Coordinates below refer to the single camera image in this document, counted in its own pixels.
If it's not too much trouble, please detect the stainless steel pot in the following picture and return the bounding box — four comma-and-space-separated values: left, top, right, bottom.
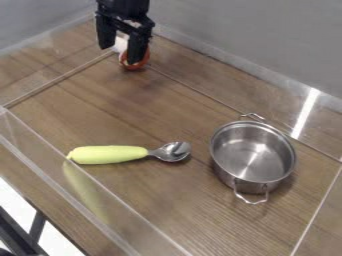
209, 112, 297, 205

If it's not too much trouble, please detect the clear acrylic enclosure wall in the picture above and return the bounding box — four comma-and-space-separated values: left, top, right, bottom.
0, 17, 342, 256

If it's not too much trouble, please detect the red white toy mushroom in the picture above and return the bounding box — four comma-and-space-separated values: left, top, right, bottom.
111, 37, 152, 71

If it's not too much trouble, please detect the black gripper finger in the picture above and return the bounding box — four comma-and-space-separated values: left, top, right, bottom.
128, 33, 150, 65
97, 15, 117, 49

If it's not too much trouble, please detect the spoon with yellow handle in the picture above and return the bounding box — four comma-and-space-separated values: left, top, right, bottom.
67, 141, 192, 165

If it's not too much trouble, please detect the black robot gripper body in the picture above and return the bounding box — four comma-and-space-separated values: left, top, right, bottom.
95, 0, 156, 37

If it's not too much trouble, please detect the black metal table frame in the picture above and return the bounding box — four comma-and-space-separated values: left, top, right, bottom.
0, 206, 50, 256

